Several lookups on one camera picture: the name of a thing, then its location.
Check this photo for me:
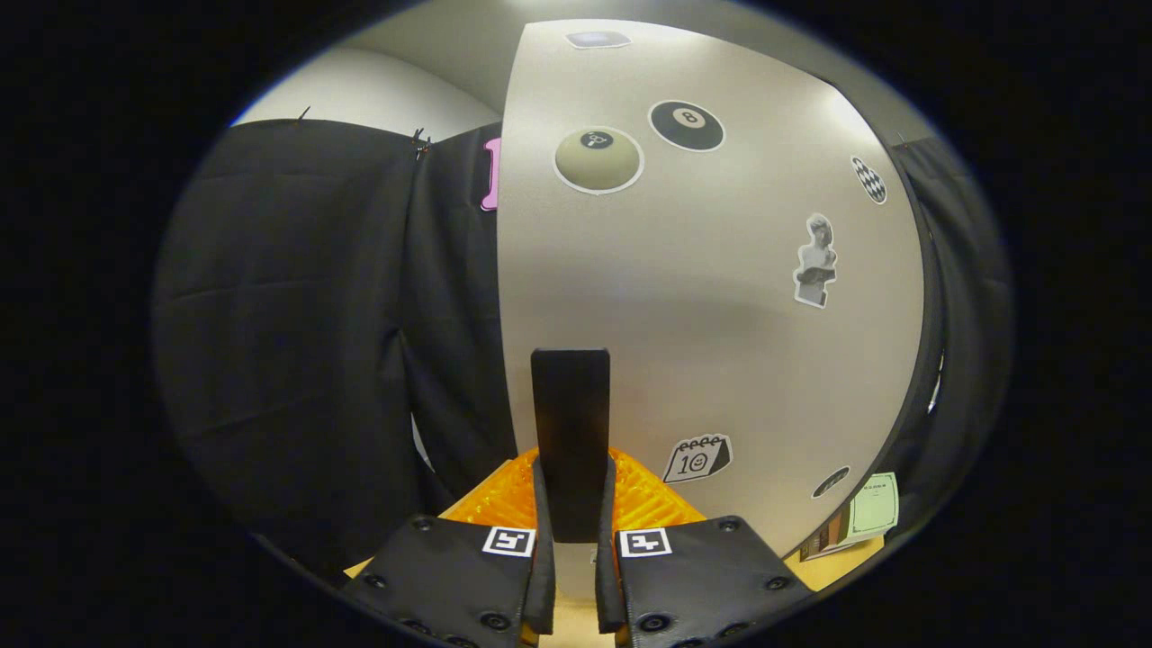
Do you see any grey cabinet door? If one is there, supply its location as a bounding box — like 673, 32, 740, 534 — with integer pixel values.
497, 18, 928, 606

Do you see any brown book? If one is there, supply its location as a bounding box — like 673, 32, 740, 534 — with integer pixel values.
798, 511, 852, 563

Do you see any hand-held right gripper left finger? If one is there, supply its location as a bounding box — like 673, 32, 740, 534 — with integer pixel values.
340, 447, 558, 648

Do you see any pale green booklet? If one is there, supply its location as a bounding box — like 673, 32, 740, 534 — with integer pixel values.
844, 472, 901, 543

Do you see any black door handle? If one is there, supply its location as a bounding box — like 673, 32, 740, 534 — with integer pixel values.
530, 348, 612, 545

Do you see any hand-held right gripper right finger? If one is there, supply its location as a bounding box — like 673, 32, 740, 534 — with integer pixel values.
593, 447, 816, 648

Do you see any black backdrop cloth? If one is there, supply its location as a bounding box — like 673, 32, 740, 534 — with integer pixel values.
151, 117, 1016, 586

